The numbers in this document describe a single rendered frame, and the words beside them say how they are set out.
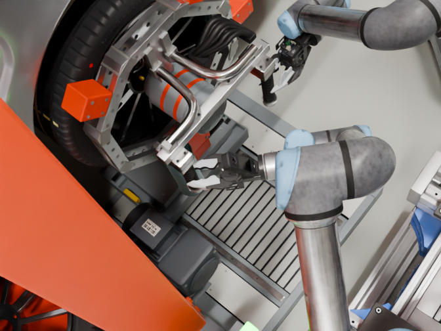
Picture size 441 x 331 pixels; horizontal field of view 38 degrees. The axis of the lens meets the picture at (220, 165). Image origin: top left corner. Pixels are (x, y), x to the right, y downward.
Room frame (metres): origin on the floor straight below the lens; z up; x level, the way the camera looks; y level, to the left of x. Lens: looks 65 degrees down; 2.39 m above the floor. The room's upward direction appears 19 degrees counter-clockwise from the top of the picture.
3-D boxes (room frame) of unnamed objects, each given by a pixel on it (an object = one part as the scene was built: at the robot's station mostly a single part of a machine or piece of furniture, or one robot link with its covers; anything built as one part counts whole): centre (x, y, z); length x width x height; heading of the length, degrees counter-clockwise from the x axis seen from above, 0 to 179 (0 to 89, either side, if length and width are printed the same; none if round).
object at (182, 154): (0.75, 0.10, 0.93); 0.09 x 0.05 x 0.05; 33
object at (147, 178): (1.15, 0.16, 0.32); 0.40 x 0.30 x 0.28; 123
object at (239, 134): (1.15, 0.16, 0.13); 0.50 x 0.36 x 0.10; 123
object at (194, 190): (0.72, 0.09, 0.83); 0.04 x 0.04 x 0.16
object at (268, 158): (0.68, -0.13, 0.81); 0.08 x 0.05 x 0.08; 169
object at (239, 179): (0.69, -0.05, 0.80); 0.12 x 0.08 x 0.09; 79
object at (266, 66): (0.93, -0.18, 0.93); 0.09 x 0.05 x 0.05; 33
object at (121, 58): (1.01, 0.07, 0.85); 0.54 x 0.07 x 0.54; 123
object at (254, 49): (0.96, -0.08, 1.03); 0.19 x 0.18 x 0.11; 33
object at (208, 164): (0.74, 0.05, 0.81); 0.09 x 0.03 x 0.06; 70
